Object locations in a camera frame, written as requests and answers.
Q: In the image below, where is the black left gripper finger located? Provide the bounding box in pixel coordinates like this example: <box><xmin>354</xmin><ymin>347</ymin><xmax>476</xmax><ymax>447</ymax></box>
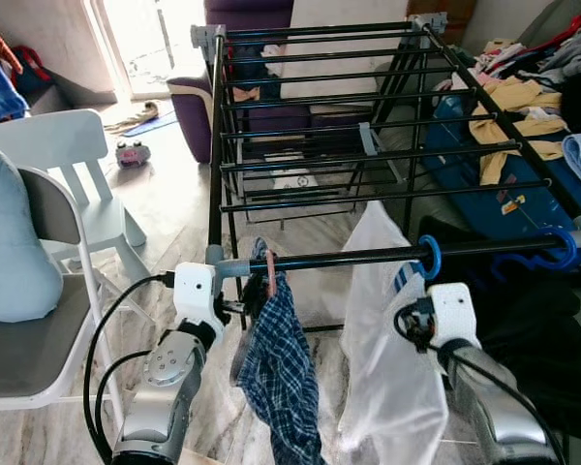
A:
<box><xmin>240</xmin><ymin>279</ymin><xmax>272</xmax><ymax>323</ymax></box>

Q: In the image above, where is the white shirt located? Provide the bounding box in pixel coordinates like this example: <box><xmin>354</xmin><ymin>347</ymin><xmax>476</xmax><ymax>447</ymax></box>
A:
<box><xmin>337</xmin><ymin>201</ymin><xmax>448</xmax><ymax>465</ymax></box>

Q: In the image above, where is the blue plastic hanger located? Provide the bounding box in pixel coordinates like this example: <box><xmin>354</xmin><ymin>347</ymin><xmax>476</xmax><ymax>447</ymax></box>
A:
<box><xmin>395</xmin><ymin>234</ymin><xmax>444</xmax><ymax>294</ymax></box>
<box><xmin>489</xmin><ymin>225</ymin><xmax>580</xmax><ymax>282</ymax></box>

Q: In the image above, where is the blue plaid shirt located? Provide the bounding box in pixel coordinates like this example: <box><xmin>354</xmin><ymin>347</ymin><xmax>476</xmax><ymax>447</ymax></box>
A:
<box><xmin>230</xmin><ymin>237</ymin><xmax>325</xmax><ymax>465</ymax></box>

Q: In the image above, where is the pink plastic hanger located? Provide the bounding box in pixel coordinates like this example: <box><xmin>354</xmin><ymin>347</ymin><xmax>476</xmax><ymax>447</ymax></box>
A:
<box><xmin>261</xmin><ymin>250</ymin><xmax>280</xmax><ymax>296</ymax></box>

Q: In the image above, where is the black metal drying rack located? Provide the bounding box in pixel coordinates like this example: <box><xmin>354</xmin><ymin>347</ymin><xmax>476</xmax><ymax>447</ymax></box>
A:
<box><xmin>189</xmin><ymin>12</ymin><xmax>581</xmax><ymax>335</ymax></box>

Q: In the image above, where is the black garment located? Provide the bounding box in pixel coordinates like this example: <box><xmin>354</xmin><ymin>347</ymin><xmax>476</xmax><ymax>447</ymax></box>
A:
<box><xmin>416</xmin><ymin>218</ymin><xmax>581</xmax><ymax>442</ymax></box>

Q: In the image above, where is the blue suitcase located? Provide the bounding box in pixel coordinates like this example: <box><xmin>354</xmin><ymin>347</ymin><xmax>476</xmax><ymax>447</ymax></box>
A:
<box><xmin>431</xmin><ymin>92</ymin><xmax>581</xmax><ymax>243</ymax></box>

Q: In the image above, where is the small pink toy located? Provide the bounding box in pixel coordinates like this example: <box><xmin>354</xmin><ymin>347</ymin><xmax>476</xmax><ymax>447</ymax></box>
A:
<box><xmin>114</xmin><ymin>140</ymin><xmax>151</xmax><ymax>168</ymax></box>

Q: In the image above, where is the purple armchair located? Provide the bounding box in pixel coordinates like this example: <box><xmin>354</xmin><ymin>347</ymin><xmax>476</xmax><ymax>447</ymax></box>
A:
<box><xmin>168</xmin><ymin>0</ymin><xmax>296</xmax><ymax>164</ymax></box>

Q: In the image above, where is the blue door mat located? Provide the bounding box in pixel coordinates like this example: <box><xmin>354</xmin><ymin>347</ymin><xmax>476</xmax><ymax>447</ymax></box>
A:
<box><xmin>107</xmin><ymin>97</ymin><xmax>185</xmax><ymax>137</ymax></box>

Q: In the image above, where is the grey white folding chair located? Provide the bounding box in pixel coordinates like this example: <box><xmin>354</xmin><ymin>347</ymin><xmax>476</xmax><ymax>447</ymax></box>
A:
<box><xmin>0</xmin><ymin>165</ymin><xmax>127</xmax><ymax>456</ymax></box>

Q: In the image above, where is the light blue back cushion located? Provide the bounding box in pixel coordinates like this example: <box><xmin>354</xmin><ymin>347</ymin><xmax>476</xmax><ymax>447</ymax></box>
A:
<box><xmin>0</xmin><ymin>143</ymin><xmax>64</xmax><ymax>324</ymax></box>

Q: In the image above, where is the yellow garment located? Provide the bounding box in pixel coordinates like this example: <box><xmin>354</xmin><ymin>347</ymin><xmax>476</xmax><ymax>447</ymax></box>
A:
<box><xmin>465</xmin><ymin>77</ymin><xmax>567</xmax><ymax>185</ymax></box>

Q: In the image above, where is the pale blue kids chair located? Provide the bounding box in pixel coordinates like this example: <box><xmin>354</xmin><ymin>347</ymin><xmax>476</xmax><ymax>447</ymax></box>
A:
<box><xmin>0</xmin><ymin>108</ymin><xmax>148</xmax><ymax>277</ymax></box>

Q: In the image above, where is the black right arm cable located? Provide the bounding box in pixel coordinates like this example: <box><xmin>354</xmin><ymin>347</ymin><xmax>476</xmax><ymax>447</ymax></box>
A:
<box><xmin>392</xmin><ymin>300</ymin><xmax>567</xmax><ymax>464</ymax></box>

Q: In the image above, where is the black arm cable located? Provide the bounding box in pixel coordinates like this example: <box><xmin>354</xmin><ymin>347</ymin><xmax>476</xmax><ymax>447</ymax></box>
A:
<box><xmin>392</xmin><ymin>300</ymin><xmax>567</xmax><ymax>464</ymax></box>
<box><xmin>82</xmin><ymin>274</ymin><xmax>175</xmax><ymax>464</ymax></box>

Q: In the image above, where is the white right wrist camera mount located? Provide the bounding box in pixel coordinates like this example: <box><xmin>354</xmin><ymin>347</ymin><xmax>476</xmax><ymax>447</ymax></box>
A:
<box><xmin>428</xmin><ymin>283</ymin><xmax>480</xmax><ymax>350</ymax></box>

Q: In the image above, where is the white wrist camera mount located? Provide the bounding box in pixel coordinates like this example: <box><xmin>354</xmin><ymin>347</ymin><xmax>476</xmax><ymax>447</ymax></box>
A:
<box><xmin>171</xmin><ymin>262</ymin><xmax>224</xmax><ymax>330</ymax></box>
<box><xmin>428</xmin><ymin>283</ymin><xmax>480</xmax><ymax>350</ymax></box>

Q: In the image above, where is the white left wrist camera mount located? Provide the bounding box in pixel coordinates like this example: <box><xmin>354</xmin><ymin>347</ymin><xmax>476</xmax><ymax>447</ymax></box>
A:
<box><xmin>171</xmin><ymin>262</ymin><xmax>224</xmax><ymax>330</ymax></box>

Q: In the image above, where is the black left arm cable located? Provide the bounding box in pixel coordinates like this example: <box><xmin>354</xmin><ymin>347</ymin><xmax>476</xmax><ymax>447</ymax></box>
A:
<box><xmin>82</xmin><ymin>274</ymin><xmax>175</xmax><ymax>464</ymax></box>

